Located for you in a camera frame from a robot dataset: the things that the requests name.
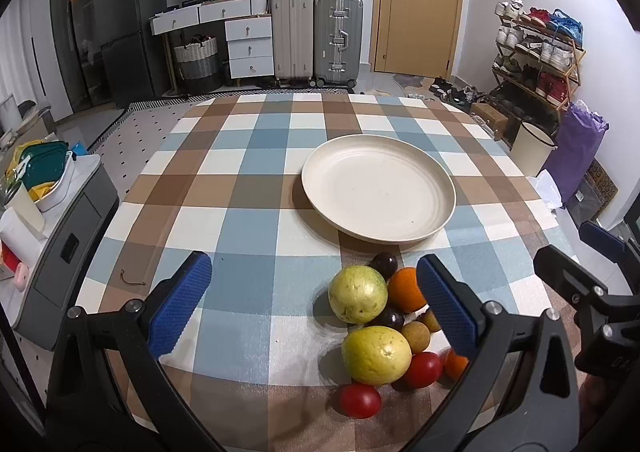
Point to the white drawer dresser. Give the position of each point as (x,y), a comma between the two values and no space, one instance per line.
(240,32)

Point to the cream round plate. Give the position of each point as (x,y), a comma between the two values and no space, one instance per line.
(378,189)

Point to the wooden door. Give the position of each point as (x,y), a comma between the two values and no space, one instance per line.
(420,2)

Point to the smooth yellow-green guava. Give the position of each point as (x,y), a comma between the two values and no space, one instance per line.
(376,355)

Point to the small orange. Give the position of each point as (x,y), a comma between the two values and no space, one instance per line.
(454,366)

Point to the checked tablecloth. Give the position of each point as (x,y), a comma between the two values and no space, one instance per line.
(240,212)

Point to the dark grey fridge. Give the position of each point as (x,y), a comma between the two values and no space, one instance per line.
(125,32)

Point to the white bucket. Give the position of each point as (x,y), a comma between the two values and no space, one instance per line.
(532,144)

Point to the grey cabinet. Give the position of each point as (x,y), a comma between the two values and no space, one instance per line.
(70,252)

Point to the blue packet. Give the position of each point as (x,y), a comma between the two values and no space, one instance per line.
(80,148)

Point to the wooden shoe rack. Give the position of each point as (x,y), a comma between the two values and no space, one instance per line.
(575,69)

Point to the pile of floor shoes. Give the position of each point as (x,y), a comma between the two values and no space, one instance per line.
(450,89)

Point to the dark purple passion fruit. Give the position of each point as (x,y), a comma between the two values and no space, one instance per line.
(392,318)
(385,264)

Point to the small cardboard box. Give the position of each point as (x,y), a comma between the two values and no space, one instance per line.
(490,117)

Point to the grey door mat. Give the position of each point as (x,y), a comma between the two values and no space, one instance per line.
(407,81)

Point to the beige suitcase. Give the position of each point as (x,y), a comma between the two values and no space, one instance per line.
(293,32)

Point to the brown longan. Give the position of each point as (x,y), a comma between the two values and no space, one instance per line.
(416,336)
(430,321)

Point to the white curtain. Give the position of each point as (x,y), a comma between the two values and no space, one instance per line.
(15,67)

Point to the spotted yellow-green guava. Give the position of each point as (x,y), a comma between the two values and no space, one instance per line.
(358,294)

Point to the woven laundry basket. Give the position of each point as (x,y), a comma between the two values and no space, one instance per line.
(196,57)

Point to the large orange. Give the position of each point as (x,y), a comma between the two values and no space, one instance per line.
(405,289)

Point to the purple bag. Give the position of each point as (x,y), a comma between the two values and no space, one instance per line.
(575,152)

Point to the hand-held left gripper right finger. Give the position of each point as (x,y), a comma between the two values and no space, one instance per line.
(442,304)

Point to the row of sneakers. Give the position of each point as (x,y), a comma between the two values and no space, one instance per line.
(555,52)

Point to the brown doormat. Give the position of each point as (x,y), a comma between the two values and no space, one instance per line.
(600,182)

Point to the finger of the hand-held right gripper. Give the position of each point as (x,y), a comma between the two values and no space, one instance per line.
(600,234)
(560,267)

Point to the red tomato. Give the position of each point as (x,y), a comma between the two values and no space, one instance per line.
(422,369)
(360,400)

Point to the silver suitcase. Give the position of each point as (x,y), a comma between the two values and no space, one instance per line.
(337,37)

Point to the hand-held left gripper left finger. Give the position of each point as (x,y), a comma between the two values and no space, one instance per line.
(180,302)

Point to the stack of coloured bowls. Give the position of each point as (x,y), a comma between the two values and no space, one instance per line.
(45,172)

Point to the dark glass cabinet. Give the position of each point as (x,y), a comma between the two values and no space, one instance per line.
(70,32)

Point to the white plastic bag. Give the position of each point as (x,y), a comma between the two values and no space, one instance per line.
(550,189)

